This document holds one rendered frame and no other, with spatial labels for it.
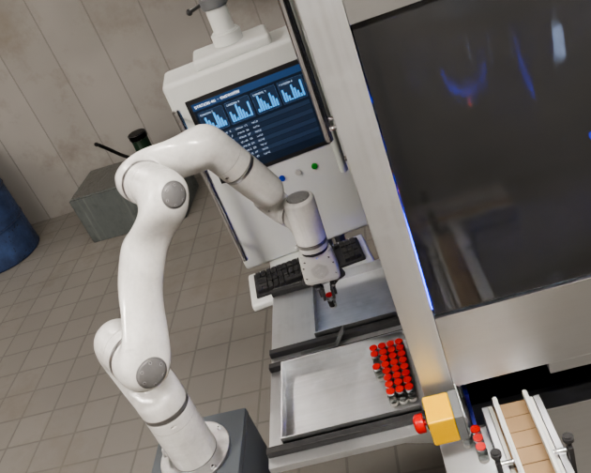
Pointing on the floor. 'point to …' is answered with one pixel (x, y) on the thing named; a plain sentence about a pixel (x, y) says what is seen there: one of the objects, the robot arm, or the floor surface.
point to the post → (374, 184)
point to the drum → (1, 225)
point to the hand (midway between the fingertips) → (327, 291)
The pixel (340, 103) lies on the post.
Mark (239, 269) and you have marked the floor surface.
